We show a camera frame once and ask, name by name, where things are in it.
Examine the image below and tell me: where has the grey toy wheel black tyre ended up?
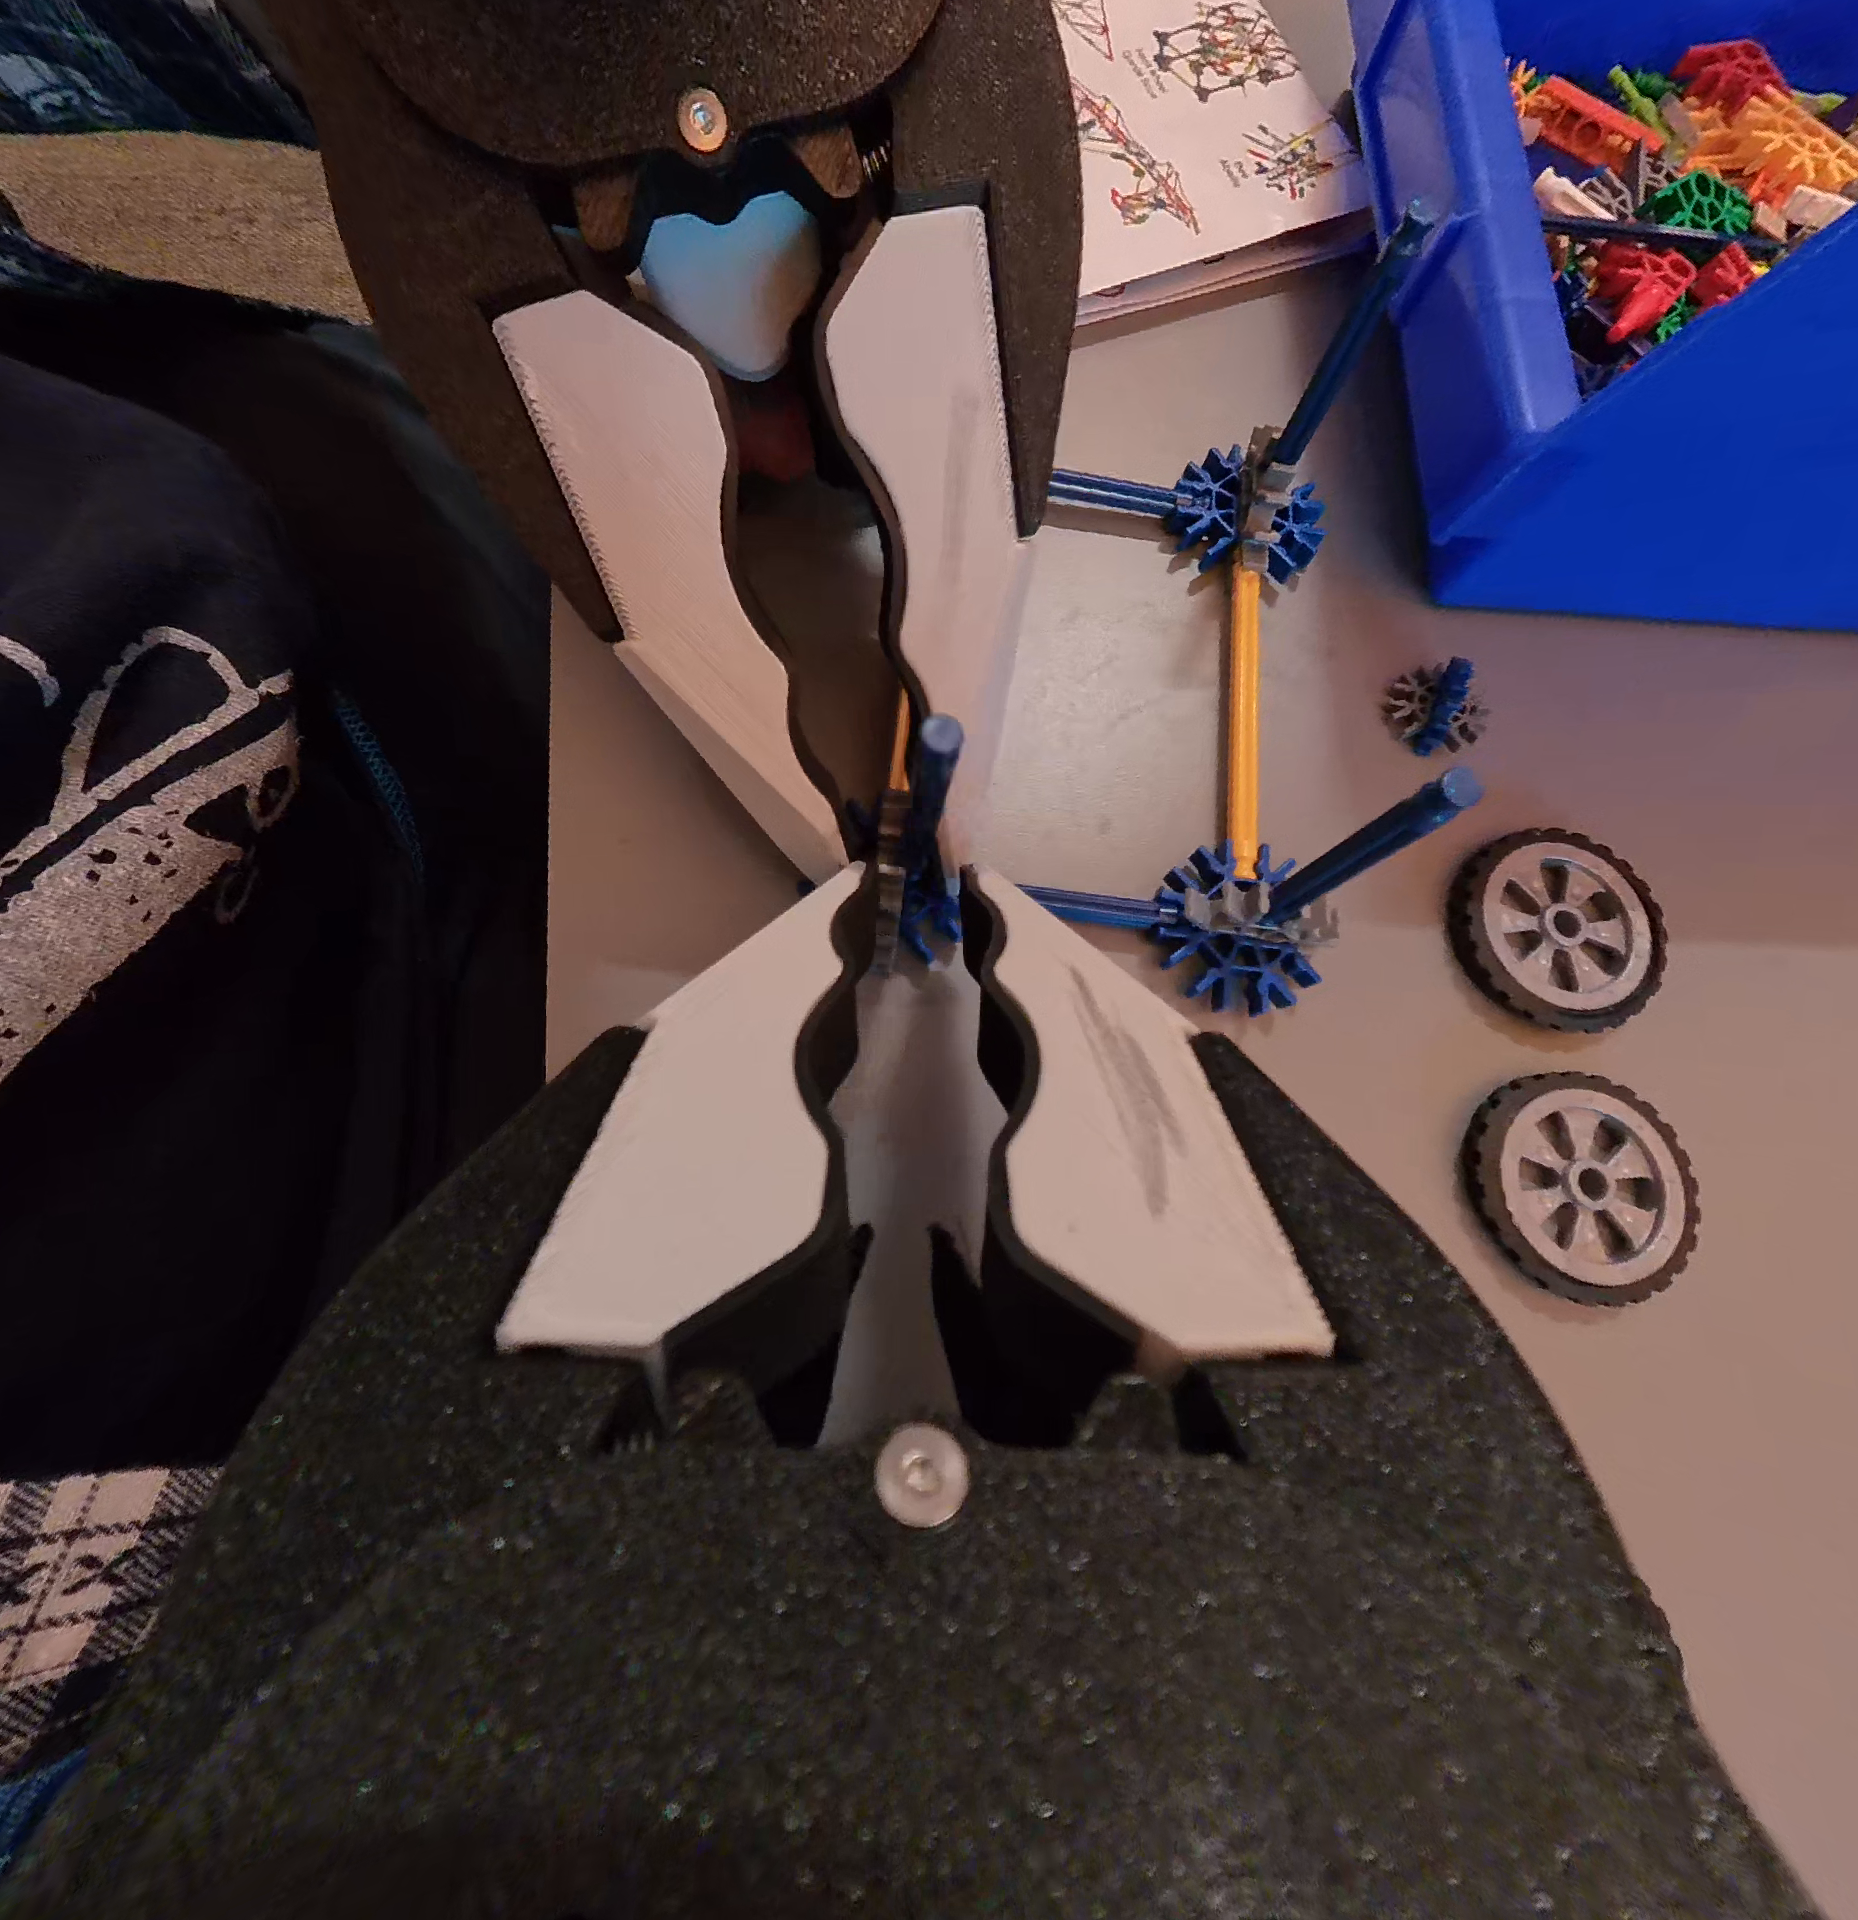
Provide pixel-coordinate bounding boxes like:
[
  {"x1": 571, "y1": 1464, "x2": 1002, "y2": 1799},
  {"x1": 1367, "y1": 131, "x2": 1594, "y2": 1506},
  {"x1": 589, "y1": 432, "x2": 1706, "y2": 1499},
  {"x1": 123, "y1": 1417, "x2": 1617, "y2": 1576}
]
[
  {"x1": 1458, "y1": 1072, "x2": 1699, "y2": 1306},
  {"x1": 1447, "y1": 826, "x2": 1669, "y2": 1033}
]

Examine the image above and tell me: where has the person's black printed t-shirt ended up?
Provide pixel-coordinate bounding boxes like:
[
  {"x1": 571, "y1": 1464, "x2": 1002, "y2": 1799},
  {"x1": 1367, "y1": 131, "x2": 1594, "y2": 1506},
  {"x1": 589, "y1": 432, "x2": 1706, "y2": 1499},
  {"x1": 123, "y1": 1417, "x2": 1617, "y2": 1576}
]
[{"x1": 0, "y1": 165, "x2": 554, "y2": 1487}]

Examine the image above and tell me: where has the toy instruction booklet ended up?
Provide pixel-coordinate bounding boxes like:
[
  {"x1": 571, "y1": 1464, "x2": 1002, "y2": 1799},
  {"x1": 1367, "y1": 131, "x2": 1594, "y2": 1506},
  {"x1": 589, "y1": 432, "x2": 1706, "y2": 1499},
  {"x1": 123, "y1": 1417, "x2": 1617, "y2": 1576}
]
[{"x1": 1054, "y1": 0, "x2": 1380, "y2": 323}]

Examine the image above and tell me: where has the pile of colourful toy pieces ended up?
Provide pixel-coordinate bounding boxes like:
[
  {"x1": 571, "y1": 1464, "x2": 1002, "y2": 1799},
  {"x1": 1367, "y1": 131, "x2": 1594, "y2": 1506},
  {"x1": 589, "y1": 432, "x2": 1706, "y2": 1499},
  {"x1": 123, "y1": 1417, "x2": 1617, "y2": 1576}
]
[{"x1": 1506, "y1": 38, "x2": 1858, "y2": 397}]

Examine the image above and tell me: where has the small blue grey toy connector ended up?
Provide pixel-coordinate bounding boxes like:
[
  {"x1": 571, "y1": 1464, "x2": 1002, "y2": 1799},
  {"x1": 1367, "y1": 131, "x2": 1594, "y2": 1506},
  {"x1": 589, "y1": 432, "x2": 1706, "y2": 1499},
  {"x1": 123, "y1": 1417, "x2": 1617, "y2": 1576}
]
[{"x1": 1382, "y1": 657, "x2": 1489, "y2": 754}]

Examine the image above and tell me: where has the person in black shirt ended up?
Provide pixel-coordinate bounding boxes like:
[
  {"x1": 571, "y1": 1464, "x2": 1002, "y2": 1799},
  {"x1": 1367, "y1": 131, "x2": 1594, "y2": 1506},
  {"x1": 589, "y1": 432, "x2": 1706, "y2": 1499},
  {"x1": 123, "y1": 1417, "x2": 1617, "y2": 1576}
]
[{"x1": 0, "y1": 0, "x2": 323, "y2": 1825}]

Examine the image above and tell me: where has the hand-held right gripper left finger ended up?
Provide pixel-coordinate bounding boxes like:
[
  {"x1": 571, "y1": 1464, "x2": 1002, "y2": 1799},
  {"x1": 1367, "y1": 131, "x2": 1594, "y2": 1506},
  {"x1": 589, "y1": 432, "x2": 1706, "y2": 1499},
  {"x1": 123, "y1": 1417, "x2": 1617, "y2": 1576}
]
[{"x1": 497, "y1": 866, "x2": 871, "y2": 1366}]

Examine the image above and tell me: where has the blue yellow toy rod frame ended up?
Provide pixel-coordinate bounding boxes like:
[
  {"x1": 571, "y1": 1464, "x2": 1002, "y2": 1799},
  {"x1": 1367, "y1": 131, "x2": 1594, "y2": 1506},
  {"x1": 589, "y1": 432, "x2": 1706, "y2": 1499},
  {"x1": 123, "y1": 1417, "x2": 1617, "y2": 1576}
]
[{"x1": 845, "y1": 200, "x2": 1481, "y2": 1022}]

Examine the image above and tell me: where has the blue storage bin white label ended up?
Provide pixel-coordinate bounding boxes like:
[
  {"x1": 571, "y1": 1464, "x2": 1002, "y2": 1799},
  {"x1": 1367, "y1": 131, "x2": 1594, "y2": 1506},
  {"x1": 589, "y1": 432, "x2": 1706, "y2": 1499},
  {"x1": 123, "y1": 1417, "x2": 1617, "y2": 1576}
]
[{"x1": 1349, "y1": 0, "x2": 1858, "y2": 638}]

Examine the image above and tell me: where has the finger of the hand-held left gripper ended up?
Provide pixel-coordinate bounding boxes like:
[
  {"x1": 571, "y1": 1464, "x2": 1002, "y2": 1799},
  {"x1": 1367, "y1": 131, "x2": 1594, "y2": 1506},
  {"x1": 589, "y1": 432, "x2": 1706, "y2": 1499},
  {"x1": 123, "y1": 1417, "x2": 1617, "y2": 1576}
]
[
  {"x1": 812, "y1": 199, "x2": 1024, "y2": 843},
  {"x1": 491, "y1": 287, "x2": 856, "y2": 877}
]

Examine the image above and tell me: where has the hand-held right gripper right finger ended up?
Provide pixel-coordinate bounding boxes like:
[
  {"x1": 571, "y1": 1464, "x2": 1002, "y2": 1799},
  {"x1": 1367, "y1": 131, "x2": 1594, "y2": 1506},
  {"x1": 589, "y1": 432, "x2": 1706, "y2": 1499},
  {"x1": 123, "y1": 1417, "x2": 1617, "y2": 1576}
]
[{"x1": 960, "y1": 866, "x2": 1337, "y2": 1366}]

